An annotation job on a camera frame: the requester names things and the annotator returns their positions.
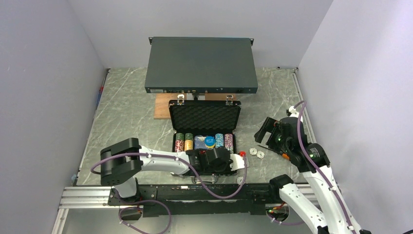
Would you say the blue dealer button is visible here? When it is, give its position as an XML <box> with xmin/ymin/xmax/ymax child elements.
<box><xmin>204</xmin><ymin>136</ymin><xmax>216</xmax><ymax>148</ymax></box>

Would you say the white poker chip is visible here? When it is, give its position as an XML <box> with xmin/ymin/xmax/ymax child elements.
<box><xmin>236</xmin><ymin>176</ymin><xmax>244</xmax><ymax>185</ymax></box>
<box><xmin>257</xmin><ymin>151</ymin><xmax>265</xmax><ymax>159</ymax></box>
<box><xmin>249</xmin><ymin>148</ymin><xmax>258</xmax><ymax>156</ymax></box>

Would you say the black poker chip case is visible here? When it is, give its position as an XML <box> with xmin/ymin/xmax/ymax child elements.
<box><xmin>169</xmin><ymin>95</ymin><xmax>241</xmax><ymax>184</ymax></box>

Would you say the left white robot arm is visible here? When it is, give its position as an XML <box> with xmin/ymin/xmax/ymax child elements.
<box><xmin>97</xmin><ymin>138</ymin><xmax>244</xmax><ymax>205</ymax></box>

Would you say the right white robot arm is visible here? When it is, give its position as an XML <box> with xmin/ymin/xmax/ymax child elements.
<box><xmin>254</xmin><ymin>117</ymin><xmax>369</xmax><ymax>234</ymax></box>

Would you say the light blue chip column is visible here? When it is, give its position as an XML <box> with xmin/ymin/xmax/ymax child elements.
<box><xmin>215</xmin><ymin>133</ymin><xmax>225</xmax><ymax>148</ymax></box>

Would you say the blue playing card deck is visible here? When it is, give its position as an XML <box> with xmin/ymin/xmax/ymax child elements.
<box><xmin>193</xmin><ymin>135</ymin><xmax>207</xmax><ymax>149</ymax></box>

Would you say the green yellow blue chip column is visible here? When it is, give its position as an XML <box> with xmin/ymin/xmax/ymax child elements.
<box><xmin>184</xmin><ymin>133</ymin><xmax>194</xmax><ymax>151</ymax></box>

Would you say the red green chip column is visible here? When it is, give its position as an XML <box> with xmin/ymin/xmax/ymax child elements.
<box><xmin>174</xmin><ymin>133</ymin><xmax>185</xmax><ymax>153</ymax></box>

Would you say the wooden board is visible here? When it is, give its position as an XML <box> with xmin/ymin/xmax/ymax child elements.
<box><xmin>153</xmin><ymin>93</ymin><xmax>236</xmax><ymax>119</ymax></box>

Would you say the orange handled screwdriver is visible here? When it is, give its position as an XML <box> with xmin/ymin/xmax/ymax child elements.
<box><xmin>258</xmin><ymin>145</ymin><xmax>290</xmax><ymax>161</ymax></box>

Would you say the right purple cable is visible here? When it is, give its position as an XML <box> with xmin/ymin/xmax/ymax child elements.
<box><xmin>266</xmin><ymin>100</ymin><xmax>354</xmax><ymax>231</ymax></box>

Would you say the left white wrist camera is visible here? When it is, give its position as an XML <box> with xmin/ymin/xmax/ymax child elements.
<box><xmin>230</xmin><ymin>151</ymin><xmax>249</xmax><ymax>171</ymax></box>

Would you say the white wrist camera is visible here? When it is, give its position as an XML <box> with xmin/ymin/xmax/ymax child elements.
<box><xmin>286</xmin><ymin>106</ymin><xmax>300</xmax><ymax>118</ymax></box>
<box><xmin>230</xmin><ymin>151</ymin><xmax>249</xmax><ymax>171</ymax></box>

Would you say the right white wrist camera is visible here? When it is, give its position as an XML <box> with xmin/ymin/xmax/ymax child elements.
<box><xmin>286</xmin><ymin>106</ymin><xmax>300</xmax><ymax>118</ymax></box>

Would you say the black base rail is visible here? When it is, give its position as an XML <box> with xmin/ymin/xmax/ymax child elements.
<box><xmin>107</xmin><ymin>183</ymin><xmax>282</xmax><ymax>217</ymax></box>

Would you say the dark rack-mount server unit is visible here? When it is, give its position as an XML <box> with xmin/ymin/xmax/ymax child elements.
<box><xmin>145</xmin><ymin>37</ymin><xmax>258</xmax><ymax>94</ymax></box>

